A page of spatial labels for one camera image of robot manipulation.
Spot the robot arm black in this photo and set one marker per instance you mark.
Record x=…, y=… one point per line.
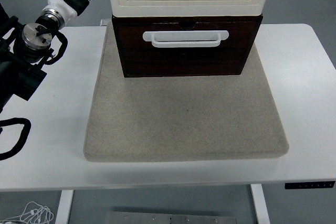
x=15, y=77

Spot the dark brown wooden drawer housing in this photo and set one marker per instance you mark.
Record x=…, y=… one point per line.
x=183, y=64

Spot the beige fabric mat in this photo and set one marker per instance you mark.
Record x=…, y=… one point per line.
x=183, y=119

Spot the white table leg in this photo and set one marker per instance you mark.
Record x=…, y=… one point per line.
x=260, y=205
x=64, y=208

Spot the black table control panel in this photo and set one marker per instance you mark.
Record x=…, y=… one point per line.
x=309, y=185

